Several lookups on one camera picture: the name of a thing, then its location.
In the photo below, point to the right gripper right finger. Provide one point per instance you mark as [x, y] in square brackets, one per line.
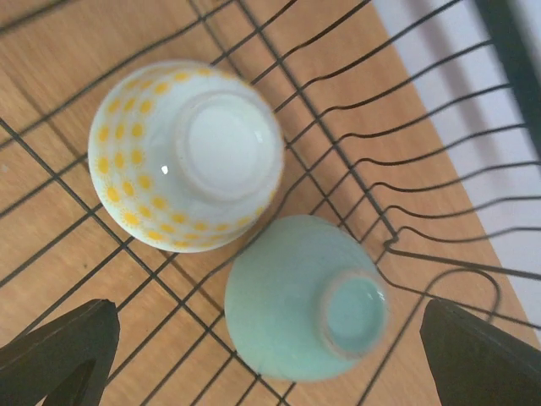
[475, 363]

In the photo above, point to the yellow patterned bowl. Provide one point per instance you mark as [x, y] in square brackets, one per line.
[185, 157]

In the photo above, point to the celadon green bowl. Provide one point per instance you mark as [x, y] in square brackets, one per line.
[304, 302]

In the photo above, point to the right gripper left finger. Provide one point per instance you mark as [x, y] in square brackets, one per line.
[64, 362]

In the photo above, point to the black wire dish rack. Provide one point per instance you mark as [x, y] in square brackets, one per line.
[371, 136]

